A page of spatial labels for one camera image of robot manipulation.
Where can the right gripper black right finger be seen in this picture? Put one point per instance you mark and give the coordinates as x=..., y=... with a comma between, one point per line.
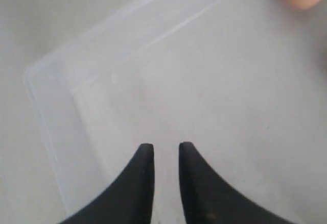
x=208, y=198

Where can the clear plastic tray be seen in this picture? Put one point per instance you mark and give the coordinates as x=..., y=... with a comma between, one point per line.
x=243, y=80

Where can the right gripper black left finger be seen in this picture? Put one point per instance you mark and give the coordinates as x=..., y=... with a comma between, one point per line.
x=129, y=199

